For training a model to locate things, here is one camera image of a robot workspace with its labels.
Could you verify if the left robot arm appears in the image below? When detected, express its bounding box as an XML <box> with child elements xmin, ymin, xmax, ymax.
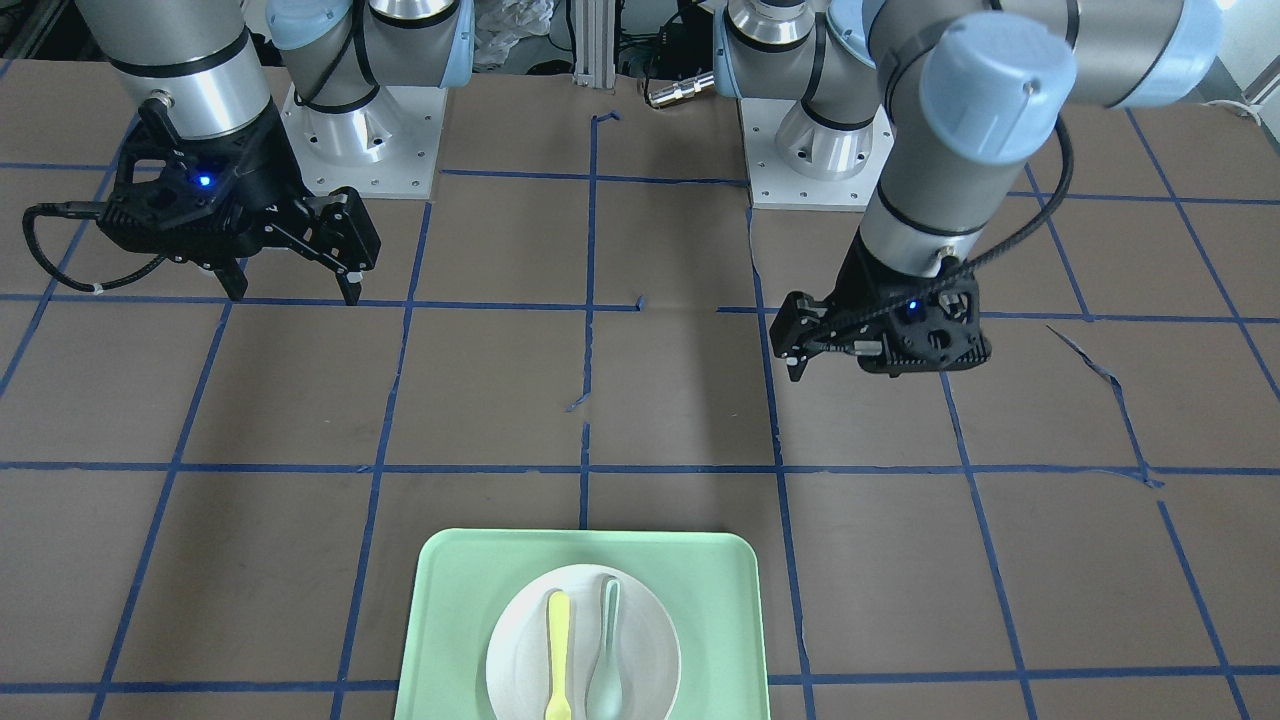
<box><xmin>713</xmin><ymin>1</ymin><xmax>1225</xmax><ymax>380</ymax></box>

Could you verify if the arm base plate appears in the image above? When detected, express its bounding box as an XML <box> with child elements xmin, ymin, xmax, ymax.
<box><xmin>282</xmin><ymin>86</ymin><xmax>451</xmax><ymax>201</ymax></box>
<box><xmin>739</xmin><ymin>99</ymin><xmax>893</xmax><ymax>213</ymax></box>

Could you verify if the mint green tray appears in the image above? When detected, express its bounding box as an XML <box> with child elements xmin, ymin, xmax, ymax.
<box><xmin>396</xmin><ymin>529</ymin><xmax>771</xmax><ymax>719</ymax></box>

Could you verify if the aluminium frame post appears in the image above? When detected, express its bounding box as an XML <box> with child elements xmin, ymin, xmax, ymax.
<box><xmin>567</xmin><ymin>1</ymin><xmax>620</xmax><ymax>94</ymax></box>

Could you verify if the yellow plastic fork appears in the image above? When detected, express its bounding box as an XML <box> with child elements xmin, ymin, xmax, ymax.
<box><xmin>543</xmin><ymin>589</ymin><xmax>573</xmax><ymax>720</ymax></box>

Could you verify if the pale green spoon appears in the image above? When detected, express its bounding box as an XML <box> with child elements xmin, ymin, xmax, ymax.
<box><xmin>585</xmin><ymin>577</ymin><xmax>625</xmax><ymax>719</ymax></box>

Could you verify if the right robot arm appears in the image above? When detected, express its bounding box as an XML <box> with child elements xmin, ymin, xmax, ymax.
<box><xmin>65</xmin><ymin>1</ymin><xmax>475</xmax><ymax>306</ymax></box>

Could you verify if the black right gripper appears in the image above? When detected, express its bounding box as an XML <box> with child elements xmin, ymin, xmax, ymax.
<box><xmin>96</xmin><ymin>97</ymin><xmax>381</xmax><ymax>306</ymax></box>

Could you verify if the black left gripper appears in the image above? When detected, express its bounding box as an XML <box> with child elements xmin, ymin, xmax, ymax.
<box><xmin>769</xmin><ymin>234</ymin><xmax>993</xmax><ymax>383</ymax></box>

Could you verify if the white round plate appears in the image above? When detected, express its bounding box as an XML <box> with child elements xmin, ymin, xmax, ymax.
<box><xmin>484</xmin><ymin>564</ymin><xmax>682</xmax><ymax>719</ymax></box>

